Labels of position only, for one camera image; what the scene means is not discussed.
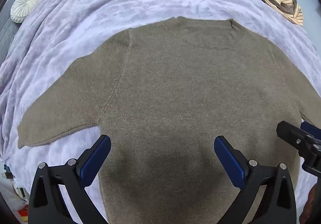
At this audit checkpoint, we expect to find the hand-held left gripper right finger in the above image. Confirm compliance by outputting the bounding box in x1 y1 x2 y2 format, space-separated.
214 136 298 224

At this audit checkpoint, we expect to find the person's right forearm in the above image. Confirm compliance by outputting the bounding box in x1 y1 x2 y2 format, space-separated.
299 184 321 224

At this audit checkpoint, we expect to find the round cream pleated cushion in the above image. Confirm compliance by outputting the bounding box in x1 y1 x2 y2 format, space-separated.
10 0 46 24

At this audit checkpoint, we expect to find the red orange packet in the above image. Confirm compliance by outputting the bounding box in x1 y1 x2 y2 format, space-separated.
17 208 29 221

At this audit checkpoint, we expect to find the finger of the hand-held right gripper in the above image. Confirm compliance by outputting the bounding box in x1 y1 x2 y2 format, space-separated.
300 122 321 139
276 121 318 163

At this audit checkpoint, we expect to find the olive brown knit sweater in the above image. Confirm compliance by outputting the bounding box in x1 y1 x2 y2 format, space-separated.
17 16 321 224

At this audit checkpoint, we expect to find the grey quilted sofa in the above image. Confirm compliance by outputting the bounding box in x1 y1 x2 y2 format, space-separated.
0 0 59 64

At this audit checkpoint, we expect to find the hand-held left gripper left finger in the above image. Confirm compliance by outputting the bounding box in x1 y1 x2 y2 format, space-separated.
29 134 111 224

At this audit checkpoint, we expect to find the lavender plush blanket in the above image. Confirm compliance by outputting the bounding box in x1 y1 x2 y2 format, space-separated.
0 0 321 224

